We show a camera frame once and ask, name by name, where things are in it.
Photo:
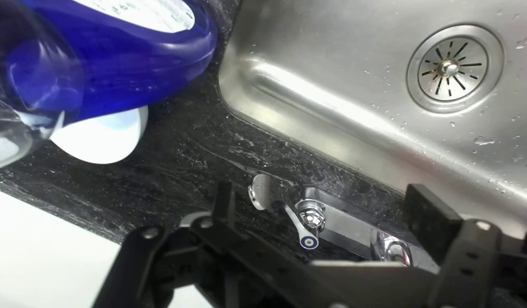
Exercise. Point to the round metal sink drain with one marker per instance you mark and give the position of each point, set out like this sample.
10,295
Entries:
455,69

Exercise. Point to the blue dish soap bottle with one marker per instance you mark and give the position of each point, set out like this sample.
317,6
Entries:
82,74

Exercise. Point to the chrome faucet handle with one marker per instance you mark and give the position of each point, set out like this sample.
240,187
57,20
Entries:
274,203

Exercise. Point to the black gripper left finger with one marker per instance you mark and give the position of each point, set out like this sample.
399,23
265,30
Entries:
224,203

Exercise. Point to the stainless steel sink basin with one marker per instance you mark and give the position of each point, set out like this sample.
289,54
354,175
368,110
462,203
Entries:
330,76

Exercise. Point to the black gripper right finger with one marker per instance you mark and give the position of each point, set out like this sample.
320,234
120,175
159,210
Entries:
430,220

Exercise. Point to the chrome faucet base plate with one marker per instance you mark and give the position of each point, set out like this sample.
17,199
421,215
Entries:
336,222

